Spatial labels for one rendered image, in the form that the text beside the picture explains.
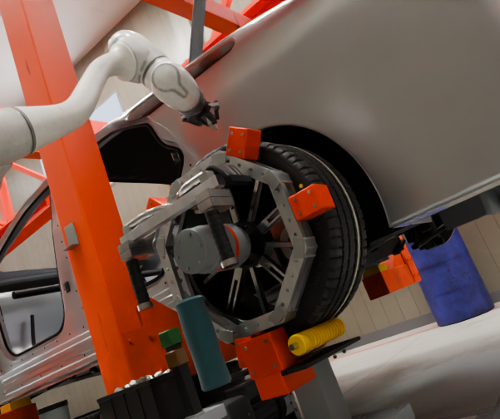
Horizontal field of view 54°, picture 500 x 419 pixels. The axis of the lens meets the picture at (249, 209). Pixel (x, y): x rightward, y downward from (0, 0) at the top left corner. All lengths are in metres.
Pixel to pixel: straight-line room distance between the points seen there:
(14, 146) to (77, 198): 0.87
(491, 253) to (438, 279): 0.89
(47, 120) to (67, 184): 0.87
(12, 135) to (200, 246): 0.57
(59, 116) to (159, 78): 0.31
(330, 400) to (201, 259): 0.58
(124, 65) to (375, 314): 5.49
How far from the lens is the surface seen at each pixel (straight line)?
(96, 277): 1.84
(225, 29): 3.71
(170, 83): 1.31
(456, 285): 5.40
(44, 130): 1.09
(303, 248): 1.33
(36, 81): 2.18
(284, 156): 1.47
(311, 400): 1.61
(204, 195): 1.24
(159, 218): 1.40
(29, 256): 11.36
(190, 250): 1.39
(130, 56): 1.40
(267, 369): 1.46
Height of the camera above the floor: 0.57
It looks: 14 degrees up
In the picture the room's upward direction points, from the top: 21 degrees counter-clockwise
